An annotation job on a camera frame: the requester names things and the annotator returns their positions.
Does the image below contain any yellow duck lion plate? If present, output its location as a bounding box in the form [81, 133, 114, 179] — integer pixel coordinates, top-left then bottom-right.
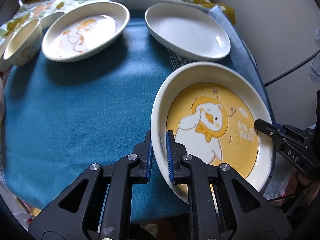
[151, 62, 274, 191]

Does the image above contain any right hand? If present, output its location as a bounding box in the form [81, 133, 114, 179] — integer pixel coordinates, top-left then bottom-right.
[285, 167, 319, 205]

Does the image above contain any teal blue table cloth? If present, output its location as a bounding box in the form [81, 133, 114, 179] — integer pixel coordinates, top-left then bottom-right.
[2, 10, 276, 224]

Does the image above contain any plain white plate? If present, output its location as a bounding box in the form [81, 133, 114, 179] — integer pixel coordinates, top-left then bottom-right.
[145, 3, 231, 62]

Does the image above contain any white plate orange duck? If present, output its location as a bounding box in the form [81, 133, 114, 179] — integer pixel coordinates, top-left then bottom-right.
[41, 2, 130, 62]

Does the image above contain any small cream duck bowl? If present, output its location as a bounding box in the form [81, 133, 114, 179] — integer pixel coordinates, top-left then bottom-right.
[3, 18, 43, 67]

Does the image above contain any black cable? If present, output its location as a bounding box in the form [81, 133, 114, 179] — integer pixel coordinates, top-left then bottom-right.
[264, 49, 320, 87]

